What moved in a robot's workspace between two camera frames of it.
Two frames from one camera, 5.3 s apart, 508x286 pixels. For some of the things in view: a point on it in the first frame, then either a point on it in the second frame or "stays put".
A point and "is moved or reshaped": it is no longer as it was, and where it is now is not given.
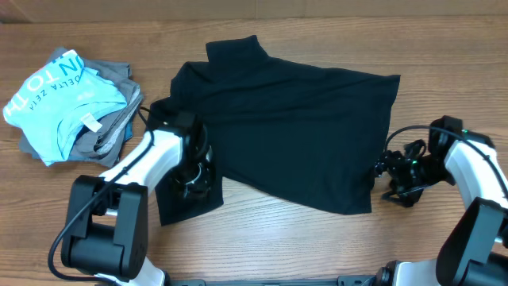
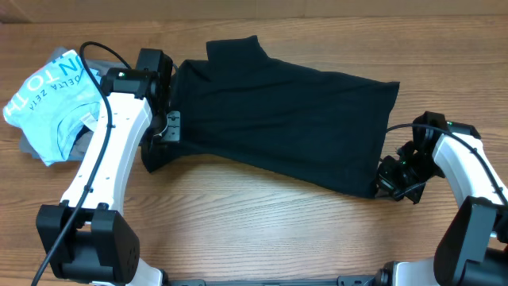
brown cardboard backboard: (41, 11) stays put
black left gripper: (200, 191) to (173, 133)
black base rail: (350, 280) stays put
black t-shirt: (311, 134) is moved or reshaped
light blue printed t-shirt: (59, 104) stays put
